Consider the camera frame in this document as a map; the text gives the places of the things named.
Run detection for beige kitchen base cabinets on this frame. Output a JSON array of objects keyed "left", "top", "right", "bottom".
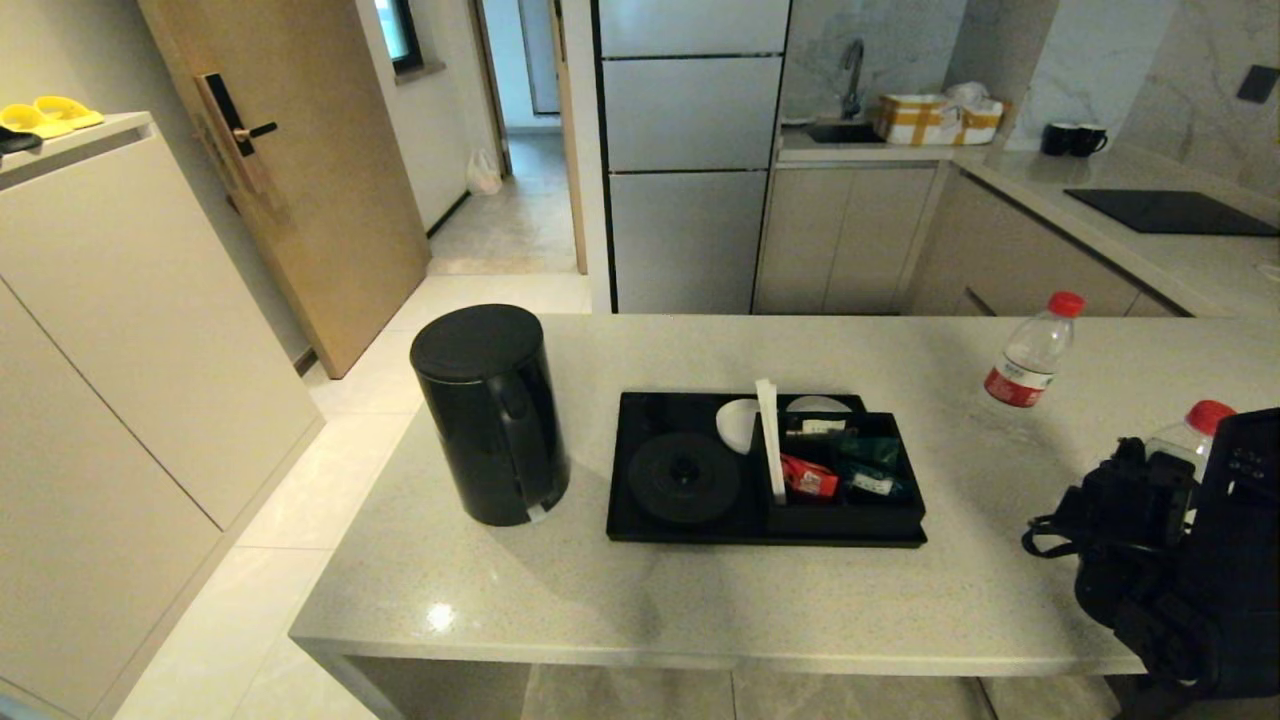
[{"left": 755, "top": 143, "right": 1280, "bottom": 319}]

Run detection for grey refrigerator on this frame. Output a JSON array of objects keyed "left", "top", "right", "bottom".
[{"left": 590, "top": 0, "right": 792, "bottom": 316}]

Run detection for red-capped water bottle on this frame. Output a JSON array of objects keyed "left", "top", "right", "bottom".
[
  {"left": 1145, "top": 399, "right": 1238, "bottom": 481},
  {"left": 964, "top": 291, "right": 1087, "bottom": 437}
]

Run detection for dark window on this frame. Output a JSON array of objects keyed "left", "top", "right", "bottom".
[{"left": 374, "top": 0, "right": 422, "bottom": 76}]

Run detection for black electric kettle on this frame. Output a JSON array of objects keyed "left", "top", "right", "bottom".
[{"left": 409, "top": 304, "right": 572, "bottom": 529}]

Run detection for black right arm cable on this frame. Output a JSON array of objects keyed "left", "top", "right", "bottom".
[{"left": 1021, "top": 513, "right": 1101, "bottom": 562}]

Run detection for white plastic bag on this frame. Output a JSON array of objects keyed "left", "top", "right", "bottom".
[{"left": 465, "top": 149, "right": 504, "bottom": 198}]

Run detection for black induction cooktop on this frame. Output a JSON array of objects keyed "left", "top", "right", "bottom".
[{"left": 1062, "top": 189, "right": 1280, "bottom": 239}]

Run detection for black wall switch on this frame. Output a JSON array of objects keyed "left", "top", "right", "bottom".
[{"left": 1234, "top": 65, "right": 1280, "bottom": 106}]

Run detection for long white sachet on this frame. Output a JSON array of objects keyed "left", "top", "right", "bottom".
[{"left": 756, "top": 378, "right": 787, "bottom": 503}]

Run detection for round black kettle base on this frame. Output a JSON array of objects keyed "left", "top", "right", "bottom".
[{"left": 627, "top": 431, "right": 744, "bottom": 526}]

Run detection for white tall cabinet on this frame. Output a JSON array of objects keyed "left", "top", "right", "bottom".
[{"left": 0, "top": 112, "right": 327, "bottom": 720}]

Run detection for black door lock handle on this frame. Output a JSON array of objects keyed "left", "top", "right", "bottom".
[{"left": 194, "top": 72, "right": 278, "bottom": 199}]

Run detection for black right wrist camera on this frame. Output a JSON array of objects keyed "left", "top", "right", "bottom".
[{"left": 1060, "top": 437, "right": 1199, "bottom": 546}]

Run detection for black serving tray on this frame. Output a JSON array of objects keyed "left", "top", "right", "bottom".
[{"left": 605, "top": 391, "right": 928, "bottom": 549}]

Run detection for dark kitchen sink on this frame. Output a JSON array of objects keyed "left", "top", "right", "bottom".
[{"left": 805, "top": 120, "right": 887, "bottom": 147}]

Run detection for yellow slipper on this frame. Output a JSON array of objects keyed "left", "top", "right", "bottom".
[
  {"left": 32, "top": 96, "right": 105, "bottom": 131},
  {"left": 0, "top": 104, "right": 75, "bottom": 142}
]

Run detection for black compartment organizer box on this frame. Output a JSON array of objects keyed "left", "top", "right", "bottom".
[{"left": 762, "top": 410, "right": 926, "bottom": 538}]

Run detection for metal kitchen faucet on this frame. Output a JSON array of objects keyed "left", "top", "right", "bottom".
[{"left": 839, "top": 39, "right": 868, "bottom": 122}]

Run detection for cardboard box with yellow tape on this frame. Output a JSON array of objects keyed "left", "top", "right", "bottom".
[{"left": 873, "top": 82, "right": 1005, "bottom": 149}]

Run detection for wooden door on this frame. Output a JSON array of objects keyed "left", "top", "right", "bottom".
[{"left": 136, "top": 0, "right": 432, "bottom": 381}]

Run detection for red snack packet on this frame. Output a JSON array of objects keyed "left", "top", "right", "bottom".
[{"left": 780, "top": 453, "right": 839, "bottom": 499}]

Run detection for green tea packet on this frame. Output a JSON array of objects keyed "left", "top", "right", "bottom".
[
  {"left": 830, "top": 432, "right": 906, "bottom": 472},
  {"left": 840, "top": 466, "right": 913, "bottom": 503}
]

